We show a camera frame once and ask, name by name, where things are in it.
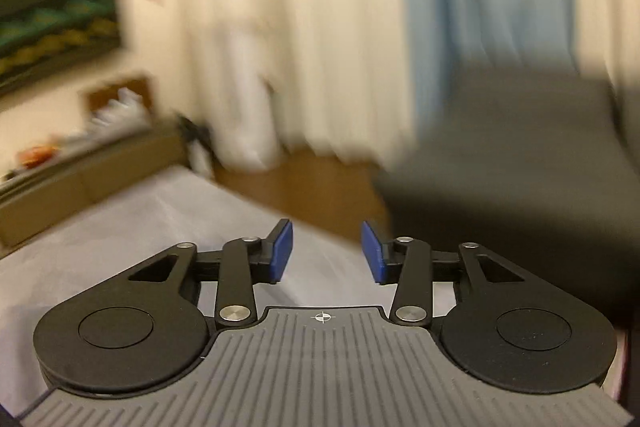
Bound grey garment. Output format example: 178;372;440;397
1;188;392;414

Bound white tower air conditioner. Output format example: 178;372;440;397
209;23;281;172

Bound dark grey sofa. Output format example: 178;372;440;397
374;64;639;326

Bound brown lattice board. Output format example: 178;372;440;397
80;75;155;116

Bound long grey brown sideboard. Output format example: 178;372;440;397
1;121;189;254

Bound red fruit bowl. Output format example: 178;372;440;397
17;144;58;169

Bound cream curtain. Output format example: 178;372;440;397
180;0;416;166

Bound dark patterned wall tapestry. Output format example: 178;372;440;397
1;0;122;95

